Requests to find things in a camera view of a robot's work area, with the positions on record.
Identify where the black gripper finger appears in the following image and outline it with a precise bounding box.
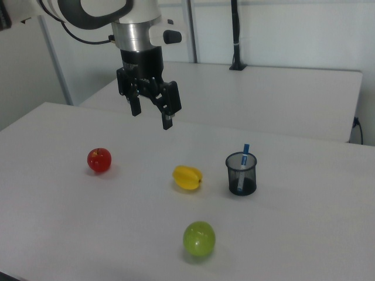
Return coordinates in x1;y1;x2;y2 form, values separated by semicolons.
116;68;142;117
149;78;183;131

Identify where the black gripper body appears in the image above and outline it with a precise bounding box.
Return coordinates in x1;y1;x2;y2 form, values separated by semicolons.
119;46;165;100

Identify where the blue white marker pen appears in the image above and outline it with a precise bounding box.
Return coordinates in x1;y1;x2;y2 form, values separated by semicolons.
236;143;251;193

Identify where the black mesh pen cup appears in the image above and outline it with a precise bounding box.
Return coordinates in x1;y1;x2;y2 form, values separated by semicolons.
225;151;258;196

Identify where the red toy apple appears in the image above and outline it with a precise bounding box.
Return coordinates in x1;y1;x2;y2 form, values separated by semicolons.
87;148;113;173

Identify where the yellow toy starfruit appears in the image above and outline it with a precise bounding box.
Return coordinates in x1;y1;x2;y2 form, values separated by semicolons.
172;165;203;190

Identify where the black pole with base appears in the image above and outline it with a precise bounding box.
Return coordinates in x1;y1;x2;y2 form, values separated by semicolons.
229;0;247;71

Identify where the green toy apple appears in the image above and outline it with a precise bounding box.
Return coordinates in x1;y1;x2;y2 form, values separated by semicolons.
183;221;216;257

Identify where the grey partition frame post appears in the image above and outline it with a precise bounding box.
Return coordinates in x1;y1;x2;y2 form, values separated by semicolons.
37;14;74;107
183;0;200;64

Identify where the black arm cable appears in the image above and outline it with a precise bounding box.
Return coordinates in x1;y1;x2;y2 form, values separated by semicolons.
60;20;115;45

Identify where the black cable at table edge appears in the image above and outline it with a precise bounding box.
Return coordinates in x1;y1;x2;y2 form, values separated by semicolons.
353;116;364;145

